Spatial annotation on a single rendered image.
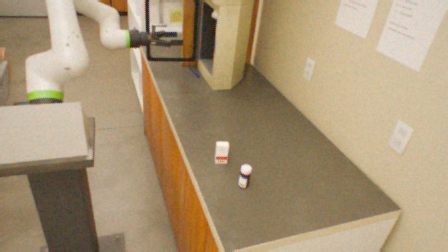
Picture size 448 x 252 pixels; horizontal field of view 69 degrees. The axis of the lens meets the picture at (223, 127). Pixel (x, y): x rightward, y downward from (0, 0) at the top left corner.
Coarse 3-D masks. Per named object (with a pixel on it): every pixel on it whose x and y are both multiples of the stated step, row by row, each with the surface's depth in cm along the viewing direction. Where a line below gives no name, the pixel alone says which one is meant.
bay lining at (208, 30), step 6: (204, 6) 189; (204, 12) 191; (210, 12) 192; (204, 18) 193; (210, 18) 194; (204, 24) 195; (210, 24) 196; (204, 30) 197; (210, 30) 198; (204, 36) 199; (210, 36) 200; (204, 42) 201; (210, 42) 203; (204, 48) 203; (210, 48) 205; (204, 54) 206; (210, 54) 207
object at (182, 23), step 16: (160, 0) 184; (176, 0) 186; (192, 0) 188; (160, 16) 189; (176, 16) 191; (192, 16) 193; (192, 32) 198; (160, 48) 199; (176, 48) 201; (192, 48) 204
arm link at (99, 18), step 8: (80, 0) 151; (88, 0) 155; (96, 0) 161; (80, 8) 153; (88, 8) 156; (96, 8) 159; (104, 8) 163; (112, 8) 168; (88, 16) 160; (96, 16) 161; (104, 16) 164; (112, 16) 167
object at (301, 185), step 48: (144, 48) 234; (192, 96) 180; (240, 96) 186; (192, 144) 142; (240, 144) 146; (288, 144) 150; (240, 192) 120; (288, 192) 123; (336, 192) 126; (240, 240) 102; (288, 240) 106
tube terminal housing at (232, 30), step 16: (208, 0) 179; (224, 0) 162; (240, 0) 165; (224, 16) 167; (240, 16) 171; (224, 32) 172; (240, 32) 178; (224, 48) 176; (240, 48) 186; (224, 64) 182; (240, 64) 195; (208, 80) 193; (224, 80) 187
